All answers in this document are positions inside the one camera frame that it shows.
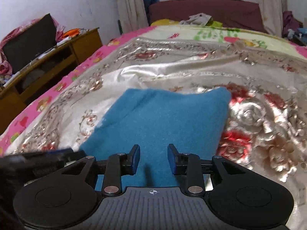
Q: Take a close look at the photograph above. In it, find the black television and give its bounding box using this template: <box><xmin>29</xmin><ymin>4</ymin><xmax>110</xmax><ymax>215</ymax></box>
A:
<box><xmin>2</xmin><ymin>14</ymin><xmax>57</xmax><ymax>74</ymax></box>

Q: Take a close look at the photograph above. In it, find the blue knit sweater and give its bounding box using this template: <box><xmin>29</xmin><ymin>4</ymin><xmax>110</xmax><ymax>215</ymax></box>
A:
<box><xmin>81</xmin><ymin>88</ymin><xmax>231</xmax><ymax>187</ymax></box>

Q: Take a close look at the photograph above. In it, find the silver floral satin bedspread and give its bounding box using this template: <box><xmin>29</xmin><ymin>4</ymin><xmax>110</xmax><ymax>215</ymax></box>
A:
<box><xmin>5</xmin><ymin>37</ymin><xmax>306</xmax><ymax>229</ymax></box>

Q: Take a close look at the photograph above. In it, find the dark red headboard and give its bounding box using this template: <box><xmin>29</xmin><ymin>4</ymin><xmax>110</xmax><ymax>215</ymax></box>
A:
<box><xmin>149</xmin><ymin>0</ymin><xmax>267</xmax><ymax>33</ymax></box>

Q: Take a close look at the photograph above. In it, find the beige curtain left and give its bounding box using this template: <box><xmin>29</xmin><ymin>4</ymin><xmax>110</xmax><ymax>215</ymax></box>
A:
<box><xmin>116</xmin><ymin>0</ymin><xmax>148</xmax><ymax>33</ymax></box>

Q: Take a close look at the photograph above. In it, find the wooden tv cabinet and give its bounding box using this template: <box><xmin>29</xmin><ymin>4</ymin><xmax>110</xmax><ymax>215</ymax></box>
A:
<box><xmin>1</xmin><ymin>28</ymin><xmax>102</xmax><ymax>133</ymax></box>

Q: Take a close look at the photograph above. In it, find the clothes pile right corner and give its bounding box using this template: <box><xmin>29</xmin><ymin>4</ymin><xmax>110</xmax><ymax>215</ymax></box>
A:
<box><xmin>282</xmin><ymin>11</ymin><xmax>306</xmax><ymax>46</ymax></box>

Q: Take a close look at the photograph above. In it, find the beige curtain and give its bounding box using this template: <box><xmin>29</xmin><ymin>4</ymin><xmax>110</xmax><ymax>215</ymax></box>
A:
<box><xmin>116</xmin><ymin>0</ymin><xmax>148</xmax><ymax>33</ymax></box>
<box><xmin>258</xmin><ymin>0</ymin><xmax>287</xmax><ymax>37</ymax></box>

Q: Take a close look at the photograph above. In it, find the pink floral bed sheet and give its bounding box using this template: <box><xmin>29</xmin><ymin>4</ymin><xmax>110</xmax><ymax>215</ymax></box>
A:
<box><xmin>1</xmin><ymin>24</ymin><xmax>306</xmax><ymax>155</ymax></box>

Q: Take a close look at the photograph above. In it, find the orange object on cabinet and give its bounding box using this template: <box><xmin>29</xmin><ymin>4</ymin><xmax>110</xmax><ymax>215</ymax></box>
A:
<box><xmin>61</xmin><ymin>29</ymin><xmax>80</xmax><ymax>39</ymax></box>

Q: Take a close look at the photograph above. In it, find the crumpled cloth on bed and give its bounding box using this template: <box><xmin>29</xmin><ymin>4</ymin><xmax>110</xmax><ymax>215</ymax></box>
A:
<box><xmin>180</xmin><ymin>13</ymin><xmax>213</xmax><ymax>26</ymax></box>

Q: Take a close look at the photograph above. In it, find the beige curtain right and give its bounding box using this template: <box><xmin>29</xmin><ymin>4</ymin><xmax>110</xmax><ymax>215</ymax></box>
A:
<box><xmin>258</xmin><ymin>0</ymin><xmax>287</xmax><ymax>37</ymax></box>

